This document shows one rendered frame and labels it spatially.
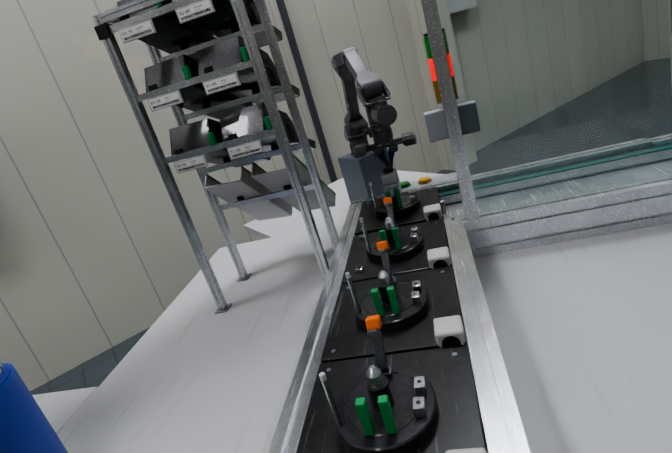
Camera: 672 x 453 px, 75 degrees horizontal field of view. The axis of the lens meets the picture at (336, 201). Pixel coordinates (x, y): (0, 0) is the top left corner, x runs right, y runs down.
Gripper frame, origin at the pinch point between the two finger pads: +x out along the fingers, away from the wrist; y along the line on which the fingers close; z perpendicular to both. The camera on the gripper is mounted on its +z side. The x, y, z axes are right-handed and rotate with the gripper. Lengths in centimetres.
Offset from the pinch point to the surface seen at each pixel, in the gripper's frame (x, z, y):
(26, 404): 1, -85, 53
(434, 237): 11.9, -32.4, -9.5
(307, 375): 13, -72, 14
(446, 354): 11, -73, -9
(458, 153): -4.6, -24.4, -18.9
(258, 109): -26.7, -23.8, 25.3
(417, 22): -36, 324, -24
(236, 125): -24.4, -23.6, 32.2
